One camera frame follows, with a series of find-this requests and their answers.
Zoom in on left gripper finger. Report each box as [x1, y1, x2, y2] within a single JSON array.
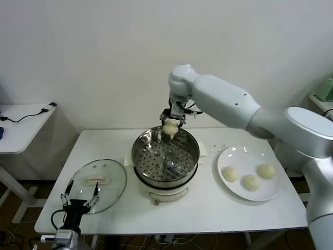
[[83, 181, 101, 208], [60, 181, 73, 207]]

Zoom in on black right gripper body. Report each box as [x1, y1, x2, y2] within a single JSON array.
[[161, 107, 189, 121]]

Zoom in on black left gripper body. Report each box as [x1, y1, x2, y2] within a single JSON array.
[[63, 199, 89, 230]]

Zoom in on white steamed baozi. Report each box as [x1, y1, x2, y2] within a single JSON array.
[[257, 163, 276, 180], [162, 118, 181, 142], [241, 174, 261, 192], [222, 166, 240, 182]]

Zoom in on round glass pot lid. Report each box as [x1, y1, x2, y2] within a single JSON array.
[[68, 158, 127, 215]]

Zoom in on stainless steel steamer basket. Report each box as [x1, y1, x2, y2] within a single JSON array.
[[124, 126, 209, 182]]

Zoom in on scattered dark crumbs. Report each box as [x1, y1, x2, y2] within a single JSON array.
[[207, 141, 227, 154]]

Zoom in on large white round plate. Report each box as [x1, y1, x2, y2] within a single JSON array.
[[216, 145, 281, 202]]

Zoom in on cream electric cooking pot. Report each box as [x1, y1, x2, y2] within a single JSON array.
[[124, 153, 206, 206]]

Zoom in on white side table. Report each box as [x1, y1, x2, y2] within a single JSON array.
[[0, 104, 57, 225]]

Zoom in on white power strip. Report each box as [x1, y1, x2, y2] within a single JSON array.
[[155, 234, 180, 245]]

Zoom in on mint green appliance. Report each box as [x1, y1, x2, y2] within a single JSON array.
[[315, 75, 333, 102]]

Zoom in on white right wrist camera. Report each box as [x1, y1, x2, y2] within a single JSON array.
[[171, 102, 186, 118]]

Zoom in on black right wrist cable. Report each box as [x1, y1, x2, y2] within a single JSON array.
[[185, 103, 204, 117]]

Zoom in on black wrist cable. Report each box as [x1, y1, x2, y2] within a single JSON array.
[[185, 103, 204, 117], [50, 209, 69, 231]]

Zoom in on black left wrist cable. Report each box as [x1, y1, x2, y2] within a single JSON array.
[[50, 209, 69, 231]]

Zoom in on black cable with plug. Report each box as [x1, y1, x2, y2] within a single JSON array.
[[0, 103, 57, 123]]

